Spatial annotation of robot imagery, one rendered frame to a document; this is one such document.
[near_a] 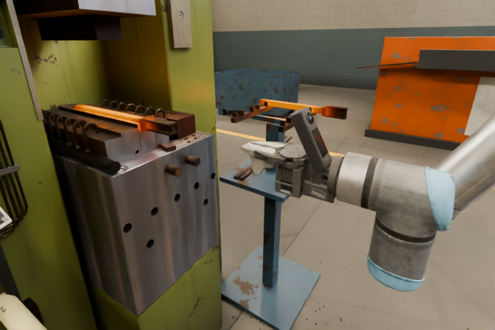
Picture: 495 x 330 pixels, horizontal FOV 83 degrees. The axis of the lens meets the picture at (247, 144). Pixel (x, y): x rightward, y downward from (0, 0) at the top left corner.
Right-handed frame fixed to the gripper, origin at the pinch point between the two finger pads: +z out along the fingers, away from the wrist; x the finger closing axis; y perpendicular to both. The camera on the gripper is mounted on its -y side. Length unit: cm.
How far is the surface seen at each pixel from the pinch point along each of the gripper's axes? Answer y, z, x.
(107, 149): 4.1, 33.0, -12.2
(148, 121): -0.8, 30.1, -1.4
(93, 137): 2.0, 38.4, -11.9
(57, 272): 39, 47, -25
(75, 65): -12, 81, 9
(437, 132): 82, -53, 342
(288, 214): 100, 38, 117
